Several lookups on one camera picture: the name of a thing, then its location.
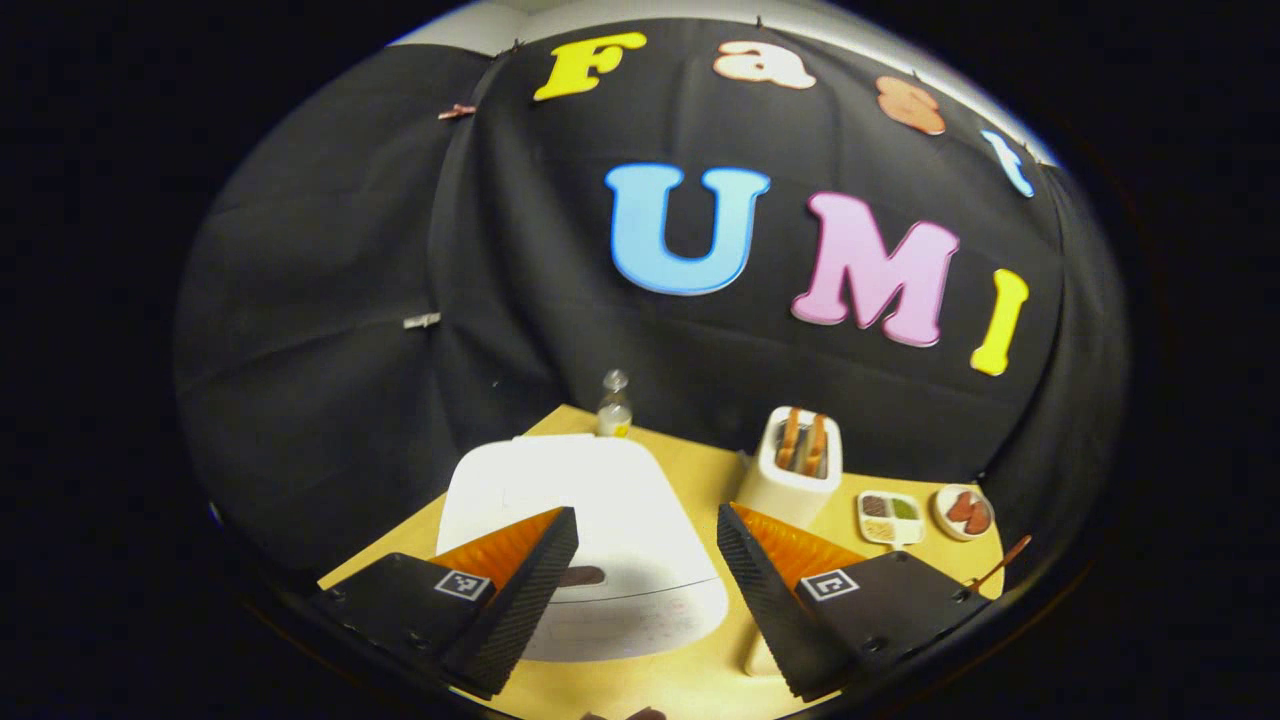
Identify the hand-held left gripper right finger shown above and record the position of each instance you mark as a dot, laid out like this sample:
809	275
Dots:
765	610

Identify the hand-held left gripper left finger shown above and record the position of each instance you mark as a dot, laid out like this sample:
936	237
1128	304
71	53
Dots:
520	610

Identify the white rice cooker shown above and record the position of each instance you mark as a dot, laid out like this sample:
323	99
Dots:
600	500

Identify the brown wooden spoon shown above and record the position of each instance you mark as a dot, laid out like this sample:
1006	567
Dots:
1005	560

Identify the white toaster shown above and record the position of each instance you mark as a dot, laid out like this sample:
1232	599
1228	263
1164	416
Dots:
790	495

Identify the yellow soybeans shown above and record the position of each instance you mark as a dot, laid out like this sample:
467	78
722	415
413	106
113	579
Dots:
880	530

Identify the white divided bean dish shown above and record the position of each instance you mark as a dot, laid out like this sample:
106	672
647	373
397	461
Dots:
892	540

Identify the dark brown beans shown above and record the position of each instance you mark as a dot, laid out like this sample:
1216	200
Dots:
876	506

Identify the toast bread slice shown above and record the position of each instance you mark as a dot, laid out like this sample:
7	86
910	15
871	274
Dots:
815	445
789	440

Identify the green beans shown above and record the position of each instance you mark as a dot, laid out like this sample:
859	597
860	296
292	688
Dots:
905	508

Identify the round white plate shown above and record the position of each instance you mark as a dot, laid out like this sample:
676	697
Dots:
942	515

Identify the red meat piece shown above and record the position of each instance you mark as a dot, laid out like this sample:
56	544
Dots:
958	507
977	518

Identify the small clear bottle yellow label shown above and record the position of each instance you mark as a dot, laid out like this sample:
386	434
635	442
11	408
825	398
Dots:
614	410

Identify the white cloth clip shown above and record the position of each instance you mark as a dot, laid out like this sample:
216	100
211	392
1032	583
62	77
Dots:
421	320

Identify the black backdrop cloth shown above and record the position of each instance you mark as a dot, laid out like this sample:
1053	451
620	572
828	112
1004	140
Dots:
500	250

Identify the pink cloth clip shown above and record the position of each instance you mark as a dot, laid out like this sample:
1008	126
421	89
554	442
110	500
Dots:
456	111

